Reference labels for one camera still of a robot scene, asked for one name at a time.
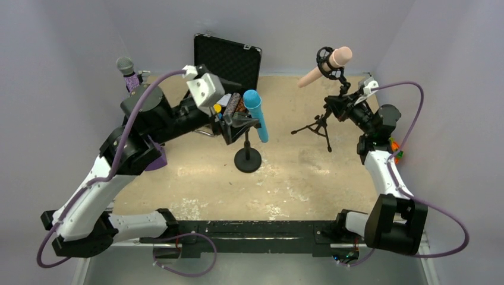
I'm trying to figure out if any black tripod shock-mount stand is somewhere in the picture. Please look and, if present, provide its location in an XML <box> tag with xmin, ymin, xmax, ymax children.
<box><xmin>291</xmin><ymin>46</ymin><xmax>353</xmax><ymax>152</ymax></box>

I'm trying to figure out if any blue microphone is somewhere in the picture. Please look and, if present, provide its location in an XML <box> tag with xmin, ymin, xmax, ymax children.
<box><xmin>242</xmin><ymin>90</ymin><xmax>269</xmax><ymax>143</ymax></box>

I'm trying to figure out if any pink microphone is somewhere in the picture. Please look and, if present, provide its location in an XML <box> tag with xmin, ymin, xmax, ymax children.
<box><xmin>297</xmin><ymin>46</ymin><xmax>353</xmax><ymax>88</ymax></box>

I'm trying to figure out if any black round-base clip stand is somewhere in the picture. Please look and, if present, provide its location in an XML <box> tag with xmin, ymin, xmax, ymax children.
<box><xmin>137</xmin><ymin>70</ymin><xmax>151</xmax><ymax>84</ymax></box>

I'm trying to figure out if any purple glitter microphone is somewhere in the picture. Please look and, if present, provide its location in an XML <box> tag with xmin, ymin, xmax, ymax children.
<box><xmin>116</xmin><ymin>56</ymin><xmax>143</xmax><ymax>93</ymax></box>

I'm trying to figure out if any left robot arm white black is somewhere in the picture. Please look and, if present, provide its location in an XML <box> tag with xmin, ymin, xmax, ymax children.
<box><xmin>41</xmin><ymin>73</ymin><xmax>243</xmax><ymax>260</ymax></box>

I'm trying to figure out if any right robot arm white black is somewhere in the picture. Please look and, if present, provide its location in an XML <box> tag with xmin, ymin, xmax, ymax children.
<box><xmin>324</xmin><ymin>96</ymin><xmax>428</xmax><ymax>256</ymax></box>

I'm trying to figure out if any white card deck box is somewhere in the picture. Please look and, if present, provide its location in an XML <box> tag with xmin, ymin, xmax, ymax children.
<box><xmin>217</xmin><ymin>94</ymin><xmax>232</xmax><ymax>107</ymax></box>

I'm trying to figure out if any yellow dealer chip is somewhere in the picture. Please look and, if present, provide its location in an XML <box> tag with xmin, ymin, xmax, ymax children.
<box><xmin>213</xmin><ymin>104</ymin><xmax>222</xmax><ymax>113</ymax></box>

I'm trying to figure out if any black poker chip case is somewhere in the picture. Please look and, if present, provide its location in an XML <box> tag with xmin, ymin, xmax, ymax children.
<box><xmin>176</xmin><ymin>34</ymin><xmax>262</xmax><ymax>135</ymax></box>

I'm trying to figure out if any orange toy piece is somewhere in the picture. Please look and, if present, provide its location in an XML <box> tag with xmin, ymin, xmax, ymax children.
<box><xmin>390</xmin><ymin>138</ymin><xmax>400</xmax><ymax>163</ymax></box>

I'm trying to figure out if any purple metronome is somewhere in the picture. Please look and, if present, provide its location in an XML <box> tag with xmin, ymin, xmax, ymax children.
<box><xmin>145</xmin><ymin>142</ymin><xmax>168</xmax><ymax>172</ymax></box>

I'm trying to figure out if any small green block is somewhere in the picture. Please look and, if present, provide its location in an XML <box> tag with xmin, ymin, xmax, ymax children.
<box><xmin>395</xmin><ymin>151</ymin><xmax>404</xmax><ymax>160</ymax></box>

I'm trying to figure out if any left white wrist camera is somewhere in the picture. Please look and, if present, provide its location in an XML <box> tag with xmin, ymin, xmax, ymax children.
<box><xmin>182</xmin><ymin>65</ymin><xmax>226</xmax><ymax>116</ymax></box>

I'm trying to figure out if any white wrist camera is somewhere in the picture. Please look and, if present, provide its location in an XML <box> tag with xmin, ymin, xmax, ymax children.
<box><xmin>182</xmin><ymin>65</ymin><xmax>226</xmax><ymax>116</ymax></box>
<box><xmin>354</xmin><ymin>76</ymin><xmax>379</xmax><ymax>105</ymax></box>

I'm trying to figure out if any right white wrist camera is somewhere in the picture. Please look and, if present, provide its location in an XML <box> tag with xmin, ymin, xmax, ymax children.
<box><xmin>354</xmin><ymin>76</ymin><xmax>379</xmax><ymax>105</ymax></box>

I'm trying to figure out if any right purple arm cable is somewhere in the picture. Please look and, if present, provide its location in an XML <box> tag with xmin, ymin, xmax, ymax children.
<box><xmin>371</xmin><ymin>81</ymin><xmax>470</xmax><ymax>259</ymax></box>

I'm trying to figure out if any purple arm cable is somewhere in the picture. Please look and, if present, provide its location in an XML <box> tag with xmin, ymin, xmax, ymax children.
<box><xmin>36</xmin><ymin>69</ymin><xmax>188</xmax><ymax>269</ymax></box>
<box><xmin>371</xmin><ymin>81</ymin><xmax>470</xmax><ymax>259</ymax></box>

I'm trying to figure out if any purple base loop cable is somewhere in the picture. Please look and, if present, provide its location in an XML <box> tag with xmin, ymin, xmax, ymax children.
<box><xmin>152</xmin><ymin>234</ymin><xmax>218</xmax><ymax>278</ymax></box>

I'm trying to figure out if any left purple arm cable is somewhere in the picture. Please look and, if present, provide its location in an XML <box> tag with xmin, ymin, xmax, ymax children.
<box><xmin>36</xmin><ymin>69</ymin><xmax>188</xmax><ymax>269</ymax></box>

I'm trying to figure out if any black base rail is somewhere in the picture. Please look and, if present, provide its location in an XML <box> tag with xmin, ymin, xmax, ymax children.
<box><xmin>139</xmin><ymin>220</ymin><xmax>364</xmax><ymax>258</ymax></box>

